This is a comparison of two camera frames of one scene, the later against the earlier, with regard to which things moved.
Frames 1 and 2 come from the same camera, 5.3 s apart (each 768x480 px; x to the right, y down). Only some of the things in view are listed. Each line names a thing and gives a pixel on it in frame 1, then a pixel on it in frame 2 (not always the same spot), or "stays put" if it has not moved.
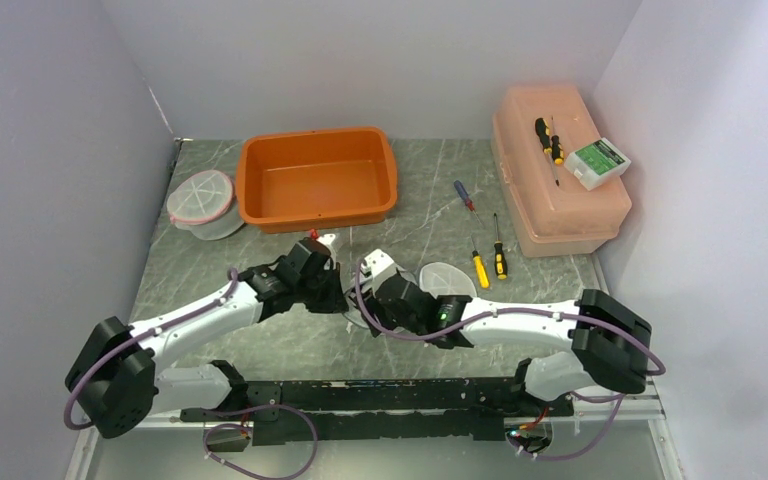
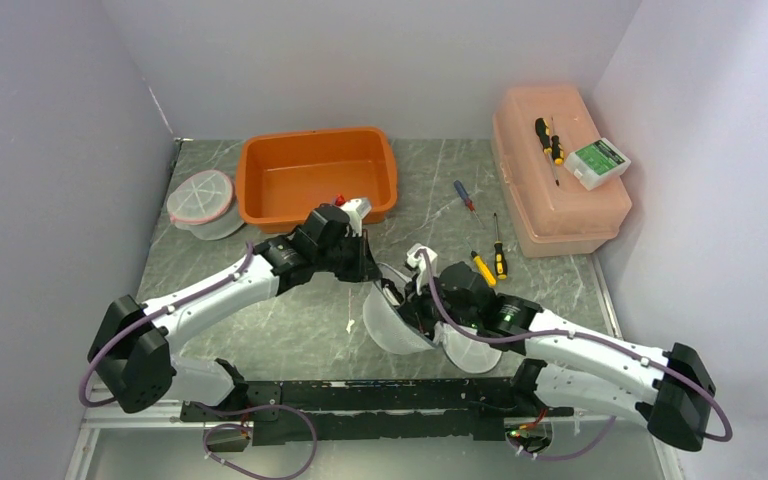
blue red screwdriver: [460, 189] stays put
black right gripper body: [390, 319] -> [468, 317]
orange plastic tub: [316, 180] stays put
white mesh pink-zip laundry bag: [203, 204] stays put
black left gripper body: [320, 294] -> [346, 260]
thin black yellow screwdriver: [557, 149] stays put
